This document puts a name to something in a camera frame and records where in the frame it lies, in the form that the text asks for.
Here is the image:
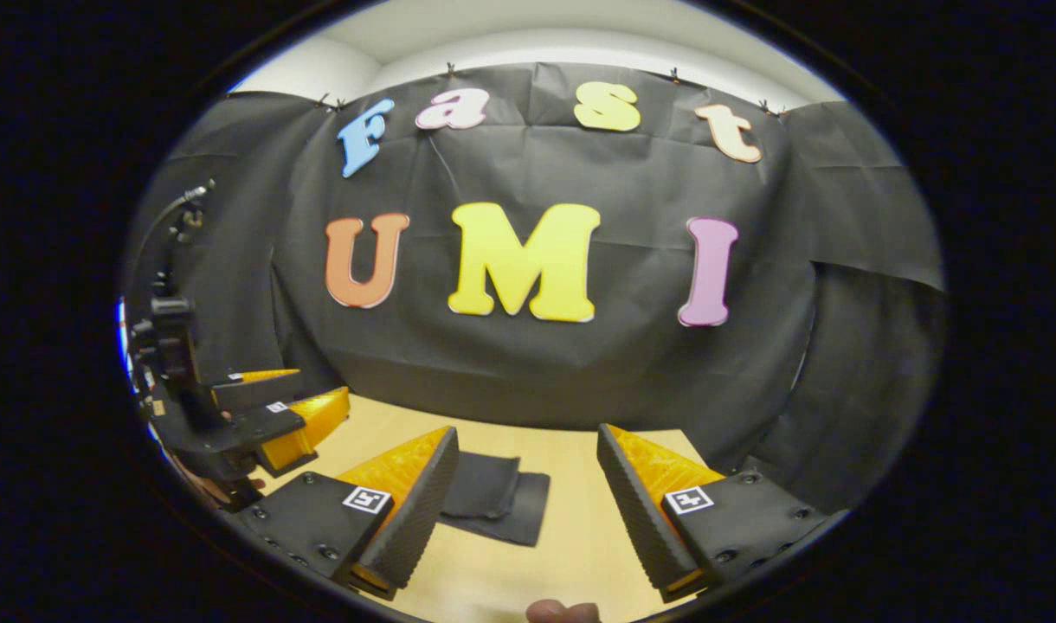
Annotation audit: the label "black cable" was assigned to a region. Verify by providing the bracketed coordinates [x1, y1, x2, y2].
[134, 180, 217, 295]

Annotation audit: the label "black backdrop cloth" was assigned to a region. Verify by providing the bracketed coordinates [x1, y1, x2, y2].
[126, 61, 949, 516]

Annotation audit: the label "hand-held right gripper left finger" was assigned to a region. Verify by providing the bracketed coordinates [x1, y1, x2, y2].
[234, 424, 461, 602]

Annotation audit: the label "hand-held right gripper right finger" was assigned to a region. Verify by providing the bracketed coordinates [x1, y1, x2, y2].
[596, 422, 849, 604]

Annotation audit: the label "dark blue jeans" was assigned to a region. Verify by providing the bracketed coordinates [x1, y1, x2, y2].
[437, 450, 552, 548]

